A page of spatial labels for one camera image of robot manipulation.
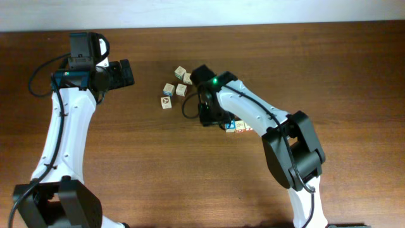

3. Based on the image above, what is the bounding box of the wooden block blue L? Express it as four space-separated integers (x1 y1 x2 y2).
225 120 236 133

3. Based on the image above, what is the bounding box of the wooden block red Q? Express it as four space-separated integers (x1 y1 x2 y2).
235 120 246 133

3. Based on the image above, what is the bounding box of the wooden block Z bird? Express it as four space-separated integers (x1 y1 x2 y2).
244 122 253 131

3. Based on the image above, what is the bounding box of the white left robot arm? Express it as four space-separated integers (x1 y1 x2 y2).
8 32 134 227

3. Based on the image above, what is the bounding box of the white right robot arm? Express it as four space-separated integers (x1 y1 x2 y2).
191 66 328 227

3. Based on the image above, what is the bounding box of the wooden block animal drawing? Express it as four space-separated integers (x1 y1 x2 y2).
176 84 187 97

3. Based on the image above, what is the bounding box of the wooden block plain top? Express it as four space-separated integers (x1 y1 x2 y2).
183 73 192 85

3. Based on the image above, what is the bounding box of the wooden block mushroom A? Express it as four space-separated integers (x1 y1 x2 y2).
161 96 172 109

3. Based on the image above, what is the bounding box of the wooden block blue side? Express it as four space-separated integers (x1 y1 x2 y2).
163 83 175 97

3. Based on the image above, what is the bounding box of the wooden block green V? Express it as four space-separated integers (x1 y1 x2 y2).
174 66 187 80

